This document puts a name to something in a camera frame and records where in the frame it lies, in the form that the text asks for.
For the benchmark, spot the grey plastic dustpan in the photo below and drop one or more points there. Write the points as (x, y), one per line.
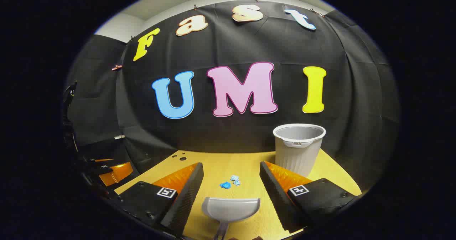
(229, 209)

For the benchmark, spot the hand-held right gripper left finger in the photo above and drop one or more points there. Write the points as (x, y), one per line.
(190, 193)

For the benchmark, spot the grey ribbed garbage bin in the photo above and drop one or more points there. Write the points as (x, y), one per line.
(297, 154)

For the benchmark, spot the dark stand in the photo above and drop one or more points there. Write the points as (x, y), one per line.
(67, 118)

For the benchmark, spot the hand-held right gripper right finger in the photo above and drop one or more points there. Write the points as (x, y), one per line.
(272, 193)

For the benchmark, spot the dark blue paper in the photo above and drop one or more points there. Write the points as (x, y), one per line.
(224, 185)

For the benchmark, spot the light blue paper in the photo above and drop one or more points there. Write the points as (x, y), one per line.
(235, 179)

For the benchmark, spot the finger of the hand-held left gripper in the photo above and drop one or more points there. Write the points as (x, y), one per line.
(117, 172)
(103, 159)

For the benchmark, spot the black backdrop cloth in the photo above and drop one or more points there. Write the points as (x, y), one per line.
(213, 133)

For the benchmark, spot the small silver clip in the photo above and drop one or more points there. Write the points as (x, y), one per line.
(119, 137)

